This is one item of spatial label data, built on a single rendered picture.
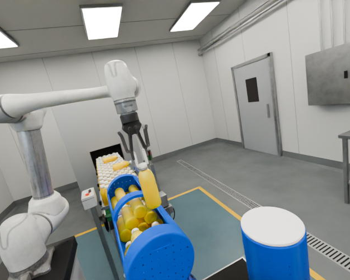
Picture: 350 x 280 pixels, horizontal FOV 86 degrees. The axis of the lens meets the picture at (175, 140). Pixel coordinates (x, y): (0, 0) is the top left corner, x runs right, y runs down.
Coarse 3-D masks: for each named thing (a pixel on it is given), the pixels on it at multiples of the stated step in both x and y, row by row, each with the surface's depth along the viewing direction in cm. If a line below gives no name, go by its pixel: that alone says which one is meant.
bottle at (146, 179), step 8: (144, 168) 83; (144, 176) 81; (152, 176) 83; (144, 184) 82; (152, 184) 83; (144, 192) 83; (152, 192) 83; (152, 200) 83; (160, 200) 86; (152, 208) 84
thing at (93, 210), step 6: (96, 210) 168; (96, 216) 166; (96, 222) 166; (102, 228) 171; (102, 234) 169; (102, 240) 170; (108, 246) 176; (108, 252) 173; (108, 258) 174; (114, 264) 179; (114, 270) 177; (114, 276) 178
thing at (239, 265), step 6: (240, 258) 176; (228, 264) 173; (234, 264) 171; (240, 264) 170; (246, 264) 169; (222, 270) 169; (228, 270) 167; (234, 270) 166; (240, 270) 165; (246, 270) 164; (210, 276) 166; (216, 276) 164; (222, 276) 163; (228, 276) 162; (234, 276) 161; (240, 276) 160; (246, 276) 159
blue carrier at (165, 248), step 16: (128, 176) 146; (112, 192) 147; (160, 208) 95; (160, 224) 77; (176, 224) 84; (144, 240) 70; (160, 240) 71; (176, 240) 74; (128, 256) 70; (144, 256) 69; (160, 256) 72; (176, 256) 75; (192, 256) 78; (128, 272) 67; (144, 272) 70; (160, 272) 73; (176, 272) 76
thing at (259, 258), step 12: (252, 240) 85; (252, 252) 87; (264, 252) 81; (276, 252) 79; (288, 252) 78; (300, 252) 79; (252, 264) 90; (264, 264) 83; (276, 264) 80; (288, 264) 79; (300, 264) 80; (252, 276) 93; (264, 276) 85; (276, 276) 82; (288, 276) 80; (300, 276) 81
